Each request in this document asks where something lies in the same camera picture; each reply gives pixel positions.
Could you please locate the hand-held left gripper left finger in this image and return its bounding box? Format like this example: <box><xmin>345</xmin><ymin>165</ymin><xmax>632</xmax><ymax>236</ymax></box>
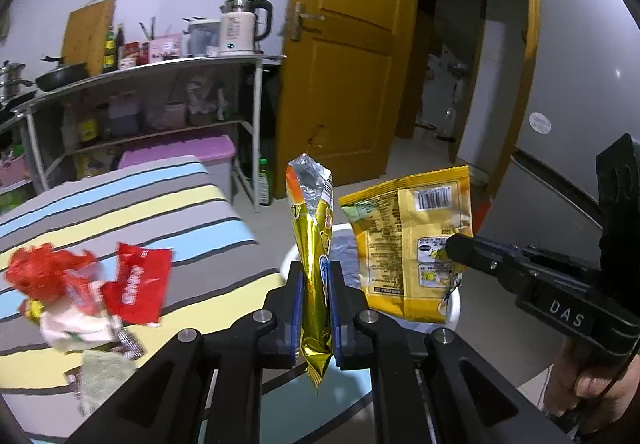
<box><xmin>65</xmin><ymin>260</ymin><xmax>306</xmax><ymax>444</ymax></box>

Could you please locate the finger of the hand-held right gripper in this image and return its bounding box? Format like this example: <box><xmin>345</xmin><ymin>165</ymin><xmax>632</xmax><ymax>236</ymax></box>
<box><xmin>444</xmin><ymin>233</ymin><xmax>601</xmax><ymax>299</ymax></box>

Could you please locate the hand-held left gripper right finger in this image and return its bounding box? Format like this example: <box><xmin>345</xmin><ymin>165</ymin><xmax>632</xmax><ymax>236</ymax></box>
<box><xmin>327</xmin><ymin>260</ymin><xmax>576</xmax><ymax>444</ymax></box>

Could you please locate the gold snack packet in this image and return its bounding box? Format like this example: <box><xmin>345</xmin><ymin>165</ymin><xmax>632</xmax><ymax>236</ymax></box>
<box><xmin>285</xmin><ymin>153</ymin><xmax>335</xmax><ymax>397</ymax></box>

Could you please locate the white trash bin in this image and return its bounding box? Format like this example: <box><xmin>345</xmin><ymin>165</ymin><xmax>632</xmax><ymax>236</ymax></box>
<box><xmin>280</xmin><ymin>223</ymin><xmax>464</xmax><ymax>341</ymax></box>

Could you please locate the yellow snack packet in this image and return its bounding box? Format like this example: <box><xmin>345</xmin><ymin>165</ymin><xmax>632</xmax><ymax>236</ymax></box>
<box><xmin>339</xmin><ymin>165</ymin><xmax>475</xmax><ymax>323</ymax></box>

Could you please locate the white cloth bag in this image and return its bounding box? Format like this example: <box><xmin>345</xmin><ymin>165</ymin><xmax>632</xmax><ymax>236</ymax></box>
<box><xmin>39</xmin><ymin>299</ymin><xmax>124</xmax><ymax>353</ymax></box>

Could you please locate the red plastic bag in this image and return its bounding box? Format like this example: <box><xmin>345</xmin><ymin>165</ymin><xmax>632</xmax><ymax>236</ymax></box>
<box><xmin>5</xmin><ymin>244</ymin><xmax>108</xmax><ymax>320</ymax></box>

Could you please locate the person's right hand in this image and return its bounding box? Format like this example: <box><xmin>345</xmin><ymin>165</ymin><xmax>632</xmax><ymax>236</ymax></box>
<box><xmin>542</xmin><ymin>336</ymin><xmax>640</xmax><ymax>434</ymax></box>

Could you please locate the green plastic bottle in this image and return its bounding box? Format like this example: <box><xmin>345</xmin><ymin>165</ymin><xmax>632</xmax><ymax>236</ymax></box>
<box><xmin>257</xmin><ymin>158</ymin><xmax>274</xmax><ymax>206</ymax></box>

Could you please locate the red snack packet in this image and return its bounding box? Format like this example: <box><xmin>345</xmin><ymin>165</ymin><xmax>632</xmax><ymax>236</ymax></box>
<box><xmin>102</xmin><ymin>243</ymin><xmax>174</xmax><ymax>326</ymax></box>

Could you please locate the dark candy wrapper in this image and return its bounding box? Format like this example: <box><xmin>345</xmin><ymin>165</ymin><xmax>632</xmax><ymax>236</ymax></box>
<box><xmin>111</xmin><ymin>328</ymin><xmax>147</xmax><ymax>361</ymax></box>

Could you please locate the striped bed sheet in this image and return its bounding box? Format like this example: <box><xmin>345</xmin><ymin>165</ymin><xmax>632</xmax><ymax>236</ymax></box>
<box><xmin>0</xmin><ymin>155</ymin><xmax>381</xmax><ymax>444</ymax></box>

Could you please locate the pale green wrapper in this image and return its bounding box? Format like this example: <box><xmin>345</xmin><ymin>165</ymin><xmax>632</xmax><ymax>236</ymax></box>
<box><xmin>76</xmin><ymin>349</ymin><xmax>137</xmax><ymax>417</ymax></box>

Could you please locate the purple lid storage box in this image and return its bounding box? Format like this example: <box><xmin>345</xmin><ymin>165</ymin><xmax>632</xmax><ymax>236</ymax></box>
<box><xmin>117</xmin><ymin>134</ymin><xmax>237</xmax><ymax>205</ymax></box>

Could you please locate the yellow wooden door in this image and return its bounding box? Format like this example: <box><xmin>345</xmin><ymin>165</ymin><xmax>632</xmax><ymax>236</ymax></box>
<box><xmin>276</xmin><ymin>0</ymin><xmax>424</xmax><ymax>188</ymax></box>

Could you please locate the crumpled plastic bag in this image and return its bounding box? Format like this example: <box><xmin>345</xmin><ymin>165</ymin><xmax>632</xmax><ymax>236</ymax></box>
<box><xmin>186</xmin><ymin>74</ymin><xmax>224</xmax><ymax>126</ymax></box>

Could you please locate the yellow label bottle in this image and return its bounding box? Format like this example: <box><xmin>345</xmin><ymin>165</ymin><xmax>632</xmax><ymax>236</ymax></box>
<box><xmin>79</xmin><ymin>108</ymin><xmax>99</xmax><ymax>148</ymax></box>

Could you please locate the metal shelf rack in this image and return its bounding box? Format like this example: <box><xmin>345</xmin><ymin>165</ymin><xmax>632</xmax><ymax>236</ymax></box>
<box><xmin>10</xmin><ymin>53</ymin><xmax>287</xmax><ymax>214</ymax></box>

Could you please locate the white electric kettle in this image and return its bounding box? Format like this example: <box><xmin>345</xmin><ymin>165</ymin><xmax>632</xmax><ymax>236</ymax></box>
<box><xmin>218</xmin><ymin>0</ymin><xmax>274</xmax><ymax>58</ymax></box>

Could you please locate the clear plastic pitcher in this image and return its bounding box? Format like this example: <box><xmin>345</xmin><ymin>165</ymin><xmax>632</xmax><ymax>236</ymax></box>
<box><xmin>187</xmin><ymin>19</ymin><xmax>221</xmax><ymax>58</ymax></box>

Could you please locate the pink box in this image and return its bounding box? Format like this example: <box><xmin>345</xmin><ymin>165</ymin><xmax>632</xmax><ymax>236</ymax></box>
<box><xmin>149</xmin><ymin>33</ymin><xmax>184</xmax><ymax>64</ymax></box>

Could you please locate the pink plastic container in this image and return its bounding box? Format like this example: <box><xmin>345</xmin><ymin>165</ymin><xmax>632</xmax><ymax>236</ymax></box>
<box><xmin>0</xmin><ymin>158</ymin><xmax>28</xmax><ymax>186</ymax></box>

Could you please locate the green label oil bottle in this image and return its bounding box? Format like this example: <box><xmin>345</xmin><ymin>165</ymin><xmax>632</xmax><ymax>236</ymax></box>
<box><xmin>103</xmin><ymin>26</ymin><xmax>116</xmax><ymax>72</ymax></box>

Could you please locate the black frying pan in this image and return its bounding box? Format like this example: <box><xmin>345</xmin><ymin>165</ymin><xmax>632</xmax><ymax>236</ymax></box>
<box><xmin>34</xmin><ymin>55</ymin><xmax>91</xmax><ymax>93</ymax></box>

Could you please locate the wooden cutting board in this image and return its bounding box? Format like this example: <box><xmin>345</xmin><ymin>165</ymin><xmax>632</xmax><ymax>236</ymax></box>
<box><xmin>61</xmin><ymin>0</ymin><xmax>117</xmax><ymax>78</ymax></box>

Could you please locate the steel pot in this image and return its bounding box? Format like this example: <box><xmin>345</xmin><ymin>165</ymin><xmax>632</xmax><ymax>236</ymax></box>
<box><xmin>0</xmin><ymin>60</ymin><xmax>27</xmax><ymax>101</ymax></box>

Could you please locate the round white wall sticker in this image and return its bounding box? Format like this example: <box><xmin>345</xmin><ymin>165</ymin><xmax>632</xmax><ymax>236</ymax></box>
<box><xmin>529</xmin><ymin>112</ymin><xmax>554</xmax><ymax>135</ymax></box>

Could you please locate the wooden door frame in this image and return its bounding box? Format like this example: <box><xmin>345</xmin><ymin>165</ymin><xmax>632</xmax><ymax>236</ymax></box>
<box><xmin>470</xmin><ymin>0</ymin><xmax>542</xmax><ymax>237</ymax></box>

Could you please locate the brass door handle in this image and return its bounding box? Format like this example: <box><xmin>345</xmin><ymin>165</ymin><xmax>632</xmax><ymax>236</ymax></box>
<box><xmin>287</xmin><ymin>2</ymin><xmax>326</xmax><ymax>43</ymax></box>

